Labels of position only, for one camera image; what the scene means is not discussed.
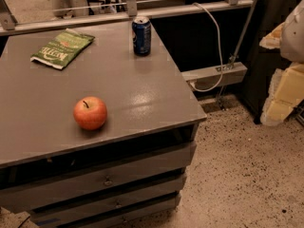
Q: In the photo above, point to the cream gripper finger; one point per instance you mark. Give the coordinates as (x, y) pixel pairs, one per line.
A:
(273, 39)
(286, 91)

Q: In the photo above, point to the red apple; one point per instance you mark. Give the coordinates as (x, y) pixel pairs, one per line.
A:
(90, 113)

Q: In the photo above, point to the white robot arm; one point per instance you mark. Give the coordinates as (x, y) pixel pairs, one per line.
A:
(292, 36)

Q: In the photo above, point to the blue pepsi can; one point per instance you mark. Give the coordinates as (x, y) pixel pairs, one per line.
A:
(141, 31)

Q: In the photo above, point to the middle grey drawer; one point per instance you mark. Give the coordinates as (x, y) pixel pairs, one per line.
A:
(109, 199)

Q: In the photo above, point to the grey drawer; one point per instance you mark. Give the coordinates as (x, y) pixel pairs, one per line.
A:
(23, 198)
(109, 199)
(130, 212)

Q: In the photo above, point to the grey drawer cabinet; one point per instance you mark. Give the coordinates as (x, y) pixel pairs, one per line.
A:
(103, 141)

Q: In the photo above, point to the bottom grey drawer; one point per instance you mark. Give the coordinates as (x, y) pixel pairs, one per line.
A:
(130, 212)

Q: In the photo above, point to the green kettle chips bag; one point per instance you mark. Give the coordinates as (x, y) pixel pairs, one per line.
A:
(62, 49)

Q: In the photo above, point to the top grey drawer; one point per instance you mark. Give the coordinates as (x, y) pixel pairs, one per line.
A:
(23, 198)

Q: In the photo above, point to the grey metal frame rail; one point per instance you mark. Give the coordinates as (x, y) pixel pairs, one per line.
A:
(28, 16)

